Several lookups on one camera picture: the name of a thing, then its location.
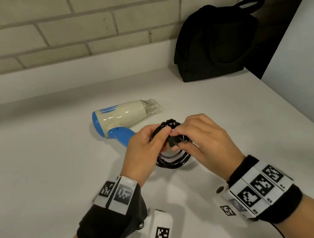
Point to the person's right hand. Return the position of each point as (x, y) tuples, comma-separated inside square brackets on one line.
[(210, 147)]

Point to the person's left hand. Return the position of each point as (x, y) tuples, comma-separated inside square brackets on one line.
[(142, 157)]

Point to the white and blue hair dryer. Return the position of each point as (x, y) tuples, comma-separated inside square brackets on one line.
[(124, 116)]

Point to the black fabric bag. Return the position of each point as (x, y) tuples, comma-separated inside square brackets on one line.
[(217, 48)]

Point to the black wristband with marker tags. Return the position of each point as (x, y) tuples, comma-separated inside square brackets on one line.
[(108, 226), (277, 205)]

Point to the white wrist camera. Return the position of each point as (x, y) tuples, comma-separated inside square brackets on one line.
[(159, 236), (228, 203)]

